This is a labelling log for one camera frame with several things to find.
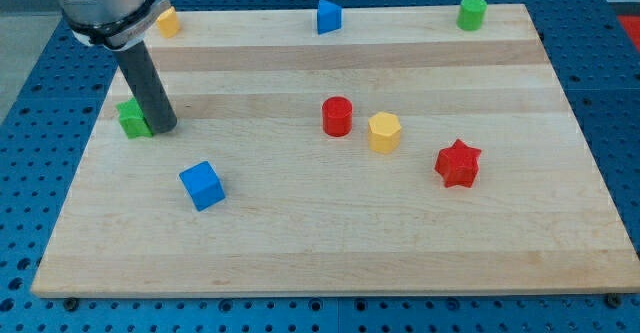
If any wooden board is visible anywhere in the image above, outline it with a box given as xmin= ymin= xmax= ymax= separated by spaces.
xmin=31 ymin=4 xmax=639 ymax=298

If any red star block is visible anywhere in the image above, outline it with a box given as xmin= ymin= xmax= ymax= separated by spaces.
xmin=434 ymin=139 xmax=482 ymax=188

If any blue triangle block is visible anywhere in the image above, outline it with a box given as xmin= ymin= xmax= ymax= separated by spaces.
xmin=316 ymin=0 xmax=343 ymax=35

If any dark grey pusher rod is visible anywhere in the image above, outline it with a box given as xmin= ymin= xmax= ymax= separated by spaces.
xmin=114 ymin=41 xmax=177 ymax=134

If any green cylinder block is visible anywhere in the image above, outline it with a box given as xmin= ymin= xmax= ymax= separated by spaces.
xmin=456 ymin=0 xmax=488 ymax=31

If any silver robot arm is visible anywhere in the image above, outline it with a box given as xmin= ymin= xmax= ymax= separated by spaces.
xmin=56 ymin=0 xmax=171 ymax=51

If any blue cube block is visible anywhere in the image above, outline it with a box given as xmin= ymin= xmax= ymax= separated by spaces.
xmin=179 ymin=161 xmax=226 ymax=211

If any red cylinder block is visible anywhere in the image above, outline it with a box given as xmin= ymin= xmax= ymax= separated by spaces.
xmin=322 ymin=96 xmax=353 ymax=137

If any yellow hexagon block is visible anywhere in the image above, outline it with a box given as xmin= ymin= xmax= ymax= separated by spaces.
xmin=368 ymin=112 xmax=402 ymax=154

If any green star block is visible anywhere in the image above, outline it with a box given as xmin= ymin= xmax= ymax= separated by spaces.
xmin=116 ymin=98 xmax=153 ymax=139

